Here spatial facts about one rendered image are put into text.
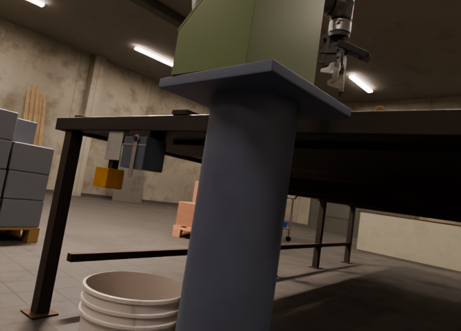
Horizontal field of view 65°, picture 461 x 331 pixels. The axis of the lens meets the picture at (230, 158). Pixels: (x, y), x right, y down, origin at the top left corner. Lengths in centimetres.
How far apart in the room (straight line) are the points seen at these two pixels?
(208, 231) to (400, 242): 668
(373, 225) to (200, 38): 686
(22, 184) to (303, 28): 305
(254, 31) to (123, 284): 94
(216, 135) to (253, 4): 22
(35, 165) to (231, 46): 305
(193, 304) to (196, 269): 6
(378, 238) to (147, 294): 632
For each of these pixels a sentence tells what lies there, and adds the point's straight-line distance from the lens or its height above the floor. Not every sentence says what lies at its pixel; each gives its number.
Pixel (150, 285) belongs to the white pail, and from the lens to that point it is 129.
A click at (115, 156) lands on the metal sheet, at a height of 75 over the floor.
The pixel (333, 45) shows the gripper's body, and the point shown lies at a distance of 135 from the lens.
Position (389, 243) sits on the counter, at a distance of 729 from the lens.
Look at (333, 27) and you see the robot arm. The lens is 136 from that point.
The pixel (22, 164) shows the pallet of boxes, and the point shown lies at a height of 66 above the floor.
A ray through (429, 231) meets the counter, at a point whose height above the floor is 55.
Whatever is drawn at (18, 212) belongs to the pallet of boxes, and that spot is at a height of 25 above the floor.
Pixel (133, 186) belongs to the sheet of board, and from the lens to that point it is 1127.
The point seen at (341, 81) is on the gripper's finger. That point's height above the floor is 112.
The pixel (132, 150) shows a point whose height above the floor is 78.
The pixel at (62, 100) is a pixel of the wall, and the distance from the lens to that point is 1088.
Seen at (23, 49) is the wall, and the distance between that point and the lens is 1074.
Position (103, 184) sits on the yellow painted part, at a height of 63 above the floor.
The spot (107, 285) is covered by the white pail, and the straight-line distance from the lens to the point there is 127.
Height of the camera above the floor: 67
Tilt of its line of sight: 6 degrees up
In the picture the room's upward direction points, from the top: 9 degrees clockwise
